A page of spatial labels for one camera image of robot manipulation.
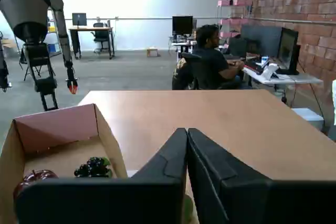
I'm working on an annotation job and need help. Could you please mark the black toy grapes bunch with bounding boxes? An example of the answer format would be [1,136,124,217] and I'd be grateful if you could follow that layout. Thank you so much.
[73,157,113,179]

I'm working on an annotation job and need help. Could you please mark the round green toy fruit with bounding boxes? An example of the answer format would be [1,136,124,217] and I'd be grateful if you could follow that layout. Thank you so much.
[183,194,196,224]

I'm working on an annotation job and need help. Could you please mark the red toy apple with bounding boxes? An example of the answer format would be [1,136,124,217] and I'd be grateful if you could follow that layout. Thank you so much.
[13,169,60,200]

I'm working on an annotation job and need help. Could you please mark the pink cardboard bin box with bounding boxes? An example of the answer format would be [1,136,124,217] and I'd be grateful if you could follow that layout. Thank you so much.
[0,103,129,224]

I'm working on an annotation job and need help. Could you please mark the white storage box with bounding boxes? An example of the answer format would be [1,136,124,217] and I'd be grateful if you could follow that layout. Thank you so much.
[291,108,324,130]

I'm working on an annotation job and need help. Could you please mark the white crumpled cloth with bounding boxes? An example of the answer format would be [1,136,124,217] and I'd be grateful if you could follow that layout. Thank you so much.
[332,79,336,141]

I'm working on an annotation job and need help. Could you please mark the white desk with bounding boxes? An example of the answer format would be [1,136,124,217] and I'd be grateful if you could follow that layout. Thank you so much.
[243,62,324,86]

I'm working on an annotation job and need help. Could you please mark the white paper object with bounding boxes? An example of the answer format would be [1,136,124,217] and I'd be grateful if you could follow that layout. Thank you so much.
[262,63,279,80]

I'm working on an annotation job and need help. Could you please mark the black jacket yellow print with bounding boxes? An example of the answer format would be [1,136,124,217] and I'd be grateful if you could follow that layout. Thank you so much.
[172,58,196,90]

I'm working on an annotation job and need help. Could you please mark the person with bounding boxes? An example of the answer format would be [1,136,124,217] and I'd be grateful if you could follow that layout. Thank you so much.
[193,24,246,90]

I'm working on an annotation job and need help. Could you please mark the black mesh office chair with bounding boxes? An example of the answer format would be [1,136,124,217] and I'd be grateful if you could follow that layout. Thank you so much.
[181,52,208,90]

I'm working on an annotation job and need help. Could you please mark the black desktop monitor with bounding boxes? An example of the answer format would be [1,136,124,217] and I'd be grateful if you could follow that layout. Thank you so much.
[278,27,301,76]

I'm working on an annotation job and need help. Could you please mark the wooden desk black legs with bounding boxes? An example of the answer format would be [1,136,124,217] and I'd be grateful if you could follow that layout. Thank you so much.
[68,26,116,60]

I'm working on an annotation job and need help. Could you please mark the small black monitor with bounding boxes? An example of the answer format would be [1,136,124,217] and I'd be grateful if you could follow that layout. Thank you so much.
[72,13,87,27]

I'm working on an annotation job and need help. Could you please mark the shelf rack with pink bins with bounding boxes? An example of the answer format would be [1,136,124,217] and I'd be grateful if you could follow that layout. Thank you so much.
[217,0,253,40]

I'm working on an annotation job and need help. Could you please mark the black computer monitor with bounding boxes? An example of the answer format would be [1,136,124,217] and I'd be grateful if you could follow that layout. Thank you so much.
[172,16,194,35]

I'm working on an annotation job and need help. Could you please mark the grey humanoid robot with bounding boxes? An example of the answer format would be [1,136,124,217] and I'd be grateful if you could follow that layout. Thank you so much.
[0,0,79,112]

